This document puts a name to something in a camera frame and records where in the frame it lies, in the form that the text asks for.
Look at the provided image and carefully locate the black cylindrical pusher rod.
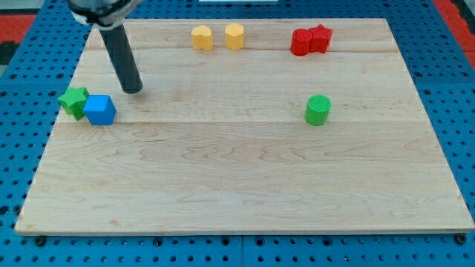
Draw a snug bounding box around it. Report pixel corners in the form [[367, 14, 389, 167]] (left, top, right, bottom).
[[100, 24, 143, 93]]

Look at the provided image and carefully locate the blue cube block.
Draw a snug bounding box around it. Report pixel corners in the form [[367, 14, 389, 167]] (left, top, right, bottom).
[[83, 95, 116, 125]]

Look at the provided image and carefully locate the green star block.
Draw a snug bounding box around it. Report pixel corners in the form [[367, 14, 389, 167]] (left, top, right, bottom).
[[58, 87, 89, 121]]

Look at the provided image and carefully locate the yellow heart block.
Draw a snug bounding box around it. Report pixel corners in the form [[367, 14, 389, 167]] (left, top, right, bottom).
[[191, 25, 214, 50]]

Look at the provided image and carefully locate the yellow hexagon block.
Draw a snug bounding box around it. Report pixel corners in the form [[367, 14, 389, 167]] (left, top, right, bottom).
[[225, 23, 244, 50]]

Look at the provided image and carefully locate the wooden board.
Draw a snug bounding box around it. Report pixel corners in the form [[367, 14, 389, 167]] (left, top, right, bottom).
[[16, 19, 474, 236]]

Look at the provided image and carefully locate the red cylinder block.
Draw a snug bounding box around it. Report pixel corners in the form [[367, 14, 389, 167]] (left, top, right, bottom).
[[290, 28, 312, 56]]

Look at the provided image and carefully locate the red star block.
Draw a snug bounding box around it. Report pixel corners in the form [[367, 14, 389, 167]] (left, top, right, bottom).
[[309, 24, 333, 54]]

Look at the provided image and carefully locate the green cylinder block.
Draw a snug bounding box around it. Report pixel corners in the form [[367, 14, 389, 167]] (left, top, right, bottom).
[[304, 95, 332, 126]]

